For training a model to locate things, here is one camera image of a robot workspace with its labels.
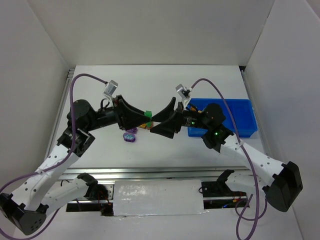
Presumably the green rounded lego piece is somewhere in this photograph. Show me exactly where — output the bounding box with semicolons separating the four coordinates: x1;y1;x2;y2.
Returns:
144;110;152;124

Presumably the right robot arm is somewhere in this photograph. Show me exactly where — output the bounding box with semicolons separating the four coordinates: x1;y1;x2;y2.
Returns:
150;98;303;212

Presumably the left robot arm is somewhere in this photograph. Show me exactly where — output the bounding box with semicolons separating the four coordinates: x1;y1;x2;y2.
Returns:
0;95;150;236

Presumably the purple 2x4 lego brick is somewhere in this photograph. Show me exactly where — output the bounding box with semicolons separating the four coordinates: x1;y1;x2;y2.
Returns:
126;127;138;134

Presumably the purple oval flower lego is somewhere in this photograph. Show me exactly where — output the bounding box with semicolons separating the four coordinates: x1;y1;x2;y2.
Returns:
122;132;136;143

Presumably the blue divided plastic bin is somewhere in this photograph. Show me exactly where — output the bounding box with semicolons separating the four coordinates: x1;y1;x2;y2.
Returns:
188;98;258;138

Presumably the white taped cover plate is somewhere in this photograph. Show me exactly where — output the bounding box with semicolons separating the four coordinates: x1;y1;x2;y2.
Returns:
113;179;204;217

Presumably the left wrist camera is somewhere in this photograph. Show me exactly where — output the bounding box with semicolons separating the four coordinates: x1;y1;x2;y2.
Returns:
103;80;118;98

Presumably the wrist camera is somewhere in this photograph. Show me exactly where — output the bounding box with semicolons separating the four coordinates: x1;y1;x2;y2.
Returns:
103;80;118;98
175;84;191;111

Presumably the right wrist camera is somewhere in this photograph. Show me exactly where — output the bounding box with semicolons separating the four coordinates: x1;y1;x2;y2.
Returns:
175;84;191;111

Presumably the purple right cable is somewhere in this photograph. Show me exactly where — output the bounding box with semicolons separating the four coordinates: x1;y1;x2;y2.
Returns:
189;78;268;240

